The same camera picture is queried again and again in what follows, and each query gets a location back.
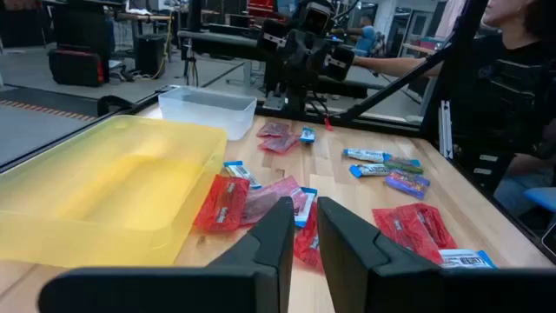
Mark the black speaker box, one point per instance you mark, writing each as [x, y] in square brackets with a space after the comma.
[150, 56]

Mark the dark mat with orange stripes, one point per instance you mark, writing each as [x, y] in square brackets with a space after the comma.
[35, 130]

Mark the red candy pack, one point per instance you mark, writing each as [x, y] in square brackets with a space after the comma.
[307, 248]
[434, 226]
[221, 202]
[399, 235]

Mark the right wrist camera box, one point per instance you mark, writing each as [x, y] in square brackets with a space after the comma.
[317, 19]

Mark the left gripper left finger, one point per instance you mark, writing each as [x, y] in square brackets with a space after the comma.
[243, 287]

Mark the black frame clamp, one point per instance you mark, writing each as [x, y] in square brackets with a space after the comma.
[108, 104]

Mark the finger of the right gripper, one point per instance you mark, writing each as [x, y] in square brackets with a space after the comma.
[294, 48]
[313, 56]

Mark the purple candy pack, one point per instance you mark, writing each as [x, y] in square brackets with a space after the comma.
[408, 184]

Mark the black aluminium table frame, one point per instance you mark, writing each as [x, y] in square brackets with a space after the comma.
[391, 125]

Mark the small red tag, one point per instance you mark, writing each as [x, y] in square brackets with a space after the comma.
[328, 125]

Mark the person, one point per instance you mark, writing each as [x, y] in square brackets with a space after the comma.
[512, 87]
[367, 39]

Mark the yellow plastic bin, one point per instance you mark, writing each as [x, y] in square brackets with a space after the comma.
[108, 195]

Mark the white metal bracket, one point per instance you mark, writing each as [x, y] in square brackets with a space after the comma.
[445, 130]

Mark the blue chair seat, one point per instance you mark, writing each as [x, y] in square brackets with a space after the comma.
[543, 197]

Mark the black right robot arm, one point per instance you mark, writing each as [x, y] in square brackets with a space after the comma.
[295, 95]

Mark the clear plastic bin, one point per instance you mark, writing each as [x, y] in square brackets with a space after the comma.
[208, 113]

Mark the black and red bag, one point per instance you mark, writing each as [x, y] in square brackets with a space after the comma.
[74, 67]

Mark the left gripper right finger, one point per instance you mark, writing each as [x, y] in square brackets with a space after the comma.
[391, 287]

